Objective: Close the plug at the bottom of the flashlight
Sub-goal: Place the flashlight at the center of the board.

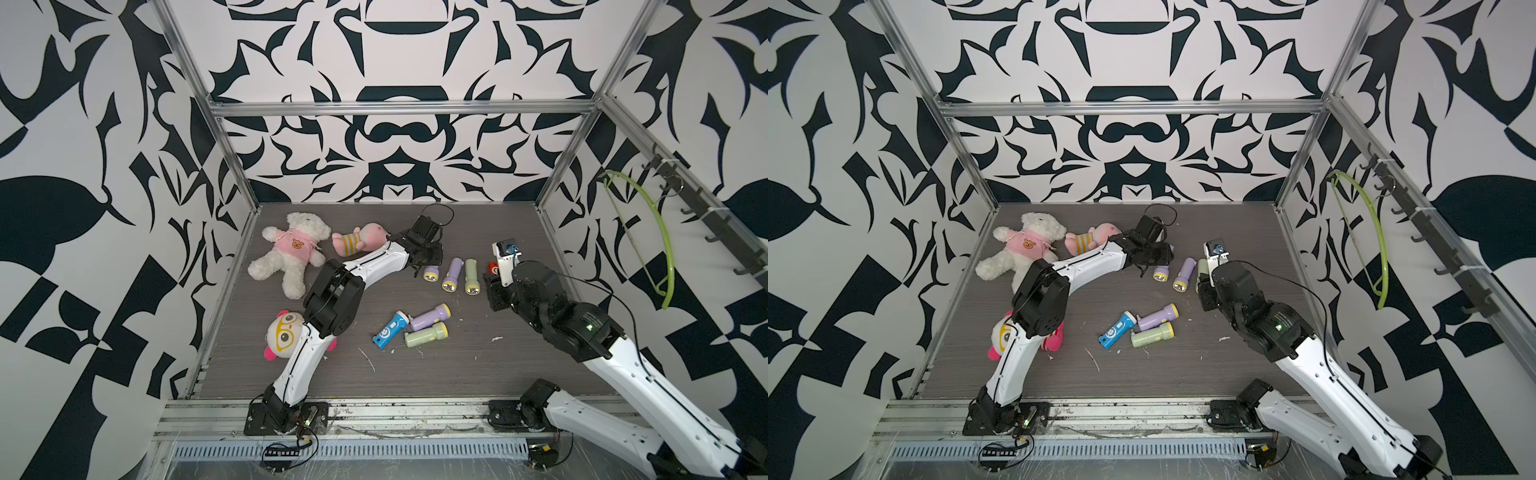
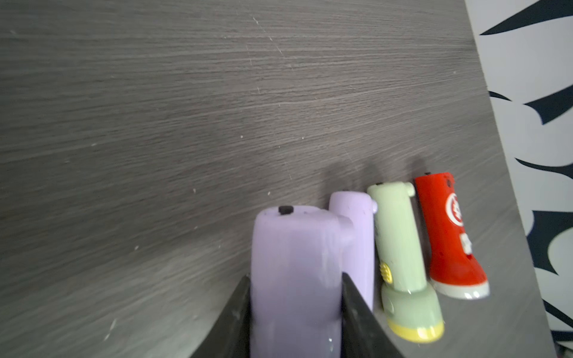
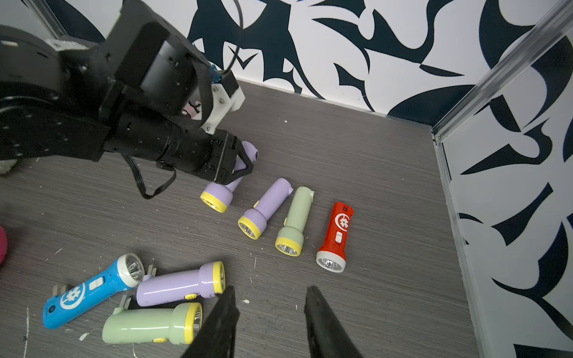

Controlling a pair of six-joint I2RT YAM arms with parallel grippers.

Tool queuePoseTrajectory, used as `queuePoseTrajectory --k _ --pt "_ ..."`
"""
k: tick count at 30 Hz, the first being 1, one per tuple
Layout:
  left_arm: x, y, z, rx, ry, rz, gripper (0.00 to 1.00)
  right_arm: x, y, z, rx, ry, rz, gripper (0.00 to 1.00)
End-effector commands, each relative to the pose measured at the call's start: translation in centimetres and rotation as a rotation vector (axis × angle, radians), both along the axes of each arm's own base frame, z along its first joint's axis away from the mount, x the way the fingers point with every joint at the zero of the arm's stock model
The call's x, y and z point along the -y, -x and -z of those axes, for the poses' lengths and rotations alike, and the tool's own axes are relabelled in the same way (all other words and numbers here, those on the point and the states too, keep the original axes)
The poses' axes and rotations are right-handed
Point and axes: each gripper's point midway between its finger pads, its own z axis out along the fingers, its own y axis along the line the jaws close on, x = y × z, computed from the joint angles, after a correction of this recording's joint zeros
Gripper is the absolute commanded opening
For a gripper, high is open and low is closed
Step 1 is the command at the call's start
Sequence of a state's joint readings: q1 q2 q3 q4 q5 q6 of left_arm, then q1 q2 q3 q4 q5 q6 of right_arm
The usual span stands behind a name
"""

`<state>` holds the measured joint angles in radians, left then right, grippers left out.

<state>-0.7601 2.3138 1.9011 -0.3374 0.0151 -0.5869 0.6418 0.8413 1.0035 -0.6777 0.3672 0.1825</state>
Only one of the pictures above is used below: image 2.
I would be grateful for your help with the purple flashlight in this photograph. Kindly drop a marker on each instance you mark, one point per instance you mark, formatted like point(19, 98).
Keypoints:
point(297, 282)
point(359, 254)

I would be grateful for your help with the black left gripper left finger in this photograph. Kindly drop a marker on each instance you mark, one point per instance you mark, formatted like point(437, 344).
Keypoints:
point(230, 335)

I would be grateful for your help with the red flashlight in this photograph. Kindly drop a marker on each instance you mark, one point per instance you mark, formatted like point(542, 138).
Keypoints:
point(454, 271)

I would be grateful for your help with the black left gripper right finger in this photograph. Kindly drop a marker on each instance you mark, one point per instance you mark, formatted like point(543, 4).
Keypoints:
point(362, 336)

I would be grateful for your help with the green flashlight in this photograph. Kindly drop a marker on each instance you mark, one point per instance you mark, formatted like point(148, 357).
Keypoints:
point(409, 302)

